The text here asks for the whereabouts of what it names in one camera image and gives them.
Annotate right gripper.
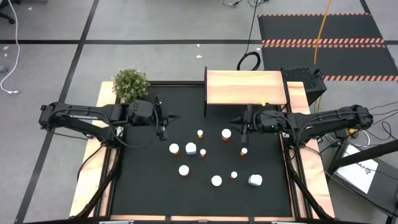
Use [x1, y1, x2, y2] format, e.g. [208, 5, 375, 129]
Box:
[229, 105, 289, 144]

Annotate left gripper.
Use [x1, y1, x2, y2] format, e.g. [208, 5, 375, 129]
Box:
[127, 98, 181, 141]

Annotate white melatonin bottle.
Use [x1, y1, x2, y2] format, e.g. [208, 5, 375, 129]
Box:
[248, 174, 264, 187]
[185, 142, 198, 156]

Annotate potted green plant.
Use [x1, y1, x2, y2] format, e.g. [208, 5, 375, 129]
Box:
[112, 67, 150, 103]

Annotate black perforated crate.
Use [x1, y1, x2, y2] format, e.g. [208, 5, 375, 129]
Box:
[280, 67, 328, 105]

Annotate black table mat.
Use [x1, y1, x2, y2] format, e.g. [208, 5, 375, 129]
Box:
[111, 84, 293, 218]

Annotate black floor mat striped edges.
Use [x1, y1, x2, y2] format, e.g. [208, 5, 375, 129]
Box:
[257, 12, 398, 82]

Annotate white board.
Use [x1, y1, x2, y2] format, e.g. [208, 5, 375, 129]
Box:
[335, 144, 379, 194]

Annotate dark side table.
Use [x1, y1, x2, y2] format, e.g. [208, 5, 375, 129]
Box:
[326, 136, 398, 218]

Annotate black office chair base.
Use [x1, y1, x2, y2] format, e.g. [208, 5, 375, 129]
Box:
[0, 0, 21, 25]

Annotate wooden shelf with black frame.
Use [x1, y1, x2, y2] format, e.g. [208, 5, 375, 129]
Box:
[203, 66, 292, 118]

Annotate black aluminium table frame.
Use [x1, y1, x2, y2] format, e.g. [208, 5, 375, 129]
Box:
[70, 80, 335, 224]

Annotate black coiled cable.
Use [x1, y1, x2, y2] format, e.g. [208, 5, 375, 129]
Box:
[236, 0, 261, 72]

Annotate yellow cable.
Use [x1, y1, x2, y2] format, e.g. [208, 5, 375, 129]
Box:
[313, 0, 333, 65]

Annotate white cable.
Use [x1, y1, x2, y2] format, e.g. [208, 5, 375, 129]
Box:
[0, 0, 21, 95]

